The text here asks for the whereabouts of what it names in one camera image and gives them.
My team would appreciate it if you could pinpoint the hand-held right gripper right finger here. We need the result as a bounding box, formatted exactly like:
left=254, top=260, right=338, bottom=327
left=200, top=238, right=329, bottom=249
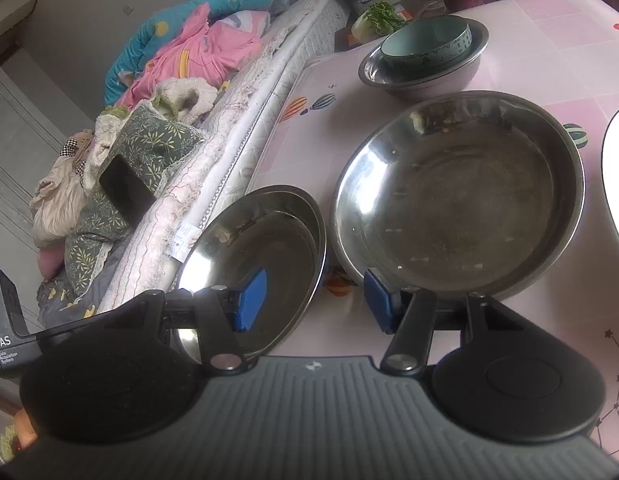
left=364, top=268, right=545, bottom=377

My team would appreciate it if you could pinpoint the white quilted mattress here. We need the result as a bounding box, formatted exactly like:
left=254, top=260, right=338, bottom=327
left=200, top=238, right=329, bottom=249
left=96, top=0, right=356, bottom=313

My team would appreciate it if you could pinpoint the large steel pan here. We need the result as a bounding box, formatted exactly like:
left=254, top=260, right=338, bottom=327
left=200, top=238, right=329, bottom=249
left=329, top=90, right=585, bottom=302

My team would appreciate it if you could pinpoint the person's left hand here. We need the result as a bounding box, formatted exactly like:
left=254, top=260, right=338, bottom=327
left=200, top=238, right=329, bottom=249
left=13, top=406, right=38, bottom=453

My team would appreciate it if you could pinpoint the grey printed bedsheet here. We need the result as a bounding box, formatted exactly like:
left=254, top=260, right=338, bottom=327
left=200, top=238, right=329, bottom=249
left=36, top=252, right=117, bottom=332

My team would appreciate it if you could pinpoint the small steel plate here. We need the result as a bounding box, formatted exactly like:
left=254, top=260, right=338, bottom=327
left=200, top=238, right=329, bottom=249
left=175, top=184, right=329, bottom=362

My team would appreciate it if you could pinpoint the pink printed tablecloth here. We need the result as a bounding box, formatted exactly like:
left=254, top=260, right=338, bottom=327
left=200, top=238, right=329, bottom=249
left=243, top=0, right=619, bottom=462

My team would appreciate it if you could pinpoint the teal ceramic bowl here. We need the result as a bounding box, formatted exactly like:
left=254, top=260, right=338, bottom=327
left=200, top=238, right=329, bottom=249
left=380, top=14, right=472, bottom=73

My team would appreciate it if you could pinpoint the leafy green cabbage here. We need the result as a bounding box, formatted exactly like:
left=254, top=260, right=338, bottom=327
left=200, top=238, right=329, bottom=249
left=351, top=2, right=408, bottom=44

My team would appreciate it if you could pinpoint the white fleece cloth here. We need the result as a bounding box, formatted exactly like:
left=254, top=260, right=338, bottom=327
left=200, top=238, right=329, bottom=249
left=93, top=76, right=221, bottom=132

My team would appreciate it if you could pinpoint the black phone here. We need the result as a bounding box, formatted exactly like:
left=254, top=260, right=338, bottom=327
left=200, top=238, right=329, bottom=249
left=98, top=153, right=158, bottom=227

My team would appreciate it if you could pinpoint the green floral pillow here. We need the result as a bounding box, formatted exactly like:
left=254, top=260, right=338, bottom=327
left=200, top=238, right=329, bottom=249
left=63, top=99, right=208, bottom=297

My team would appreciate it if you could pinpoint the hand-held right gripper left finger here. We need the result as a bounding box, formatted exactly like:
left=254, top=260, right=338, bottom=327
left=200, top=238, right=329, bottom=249
left=102, top=268, right=268, bottom=375

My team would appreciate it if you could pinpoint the medium steel bowl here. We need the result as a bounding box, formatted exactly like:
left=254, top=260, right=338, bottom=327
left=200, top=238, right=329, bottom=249
left=358, top=16, right=491, bottom=102

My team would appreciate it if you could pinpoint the beige garment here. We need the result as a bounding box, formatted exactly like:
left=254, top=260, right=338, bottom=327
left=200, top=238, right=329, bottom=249
left=28, top=129, right=101, bottom=249

